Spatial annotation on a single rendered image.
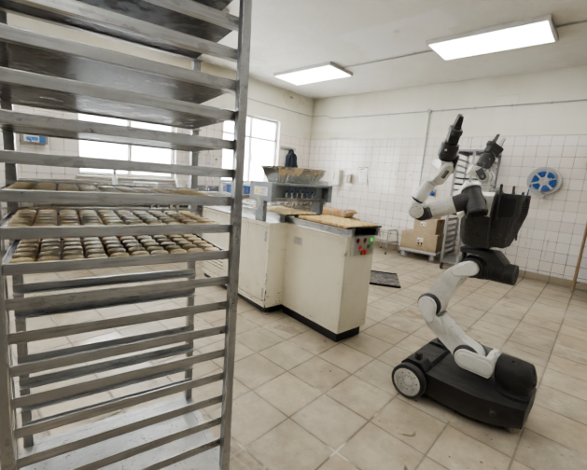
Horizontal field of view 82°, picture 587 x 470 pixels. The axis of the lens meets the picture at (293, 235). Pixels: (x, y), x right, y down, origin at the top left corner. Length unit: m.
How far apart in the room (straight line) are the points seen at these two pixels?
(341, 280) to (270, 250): 0.70
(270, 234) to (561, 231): 4.46
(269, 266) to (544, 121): 4.67
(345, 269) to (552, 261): 4.15
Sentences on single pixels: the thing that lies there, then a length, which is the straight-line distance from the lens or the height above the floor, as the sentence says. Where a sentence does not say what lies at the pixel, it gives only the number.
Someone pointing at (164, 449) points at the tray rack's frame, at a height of 0.15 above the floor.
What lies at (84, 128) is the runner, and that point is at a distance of 1.04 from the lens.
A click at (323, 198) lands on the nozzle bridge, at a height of 1.06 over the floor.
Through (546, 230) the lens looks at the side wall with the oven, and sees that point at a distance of 6.14.
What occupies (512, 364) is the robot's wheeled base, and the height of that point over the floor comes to 0.34.
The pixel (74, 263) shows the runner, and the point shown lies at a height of 0.97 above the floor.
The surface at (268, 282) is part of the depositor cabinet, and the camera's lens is 2.97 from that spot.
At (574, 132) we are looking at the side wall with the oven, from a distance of 6.18.
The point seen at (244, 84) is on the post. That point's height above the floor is 1.50.
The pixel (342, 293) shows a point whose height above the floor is 0.41.
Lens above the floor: 1.23
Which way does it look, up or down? 10 degrees down
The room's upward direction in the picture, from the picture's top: 4 degrees clockwise
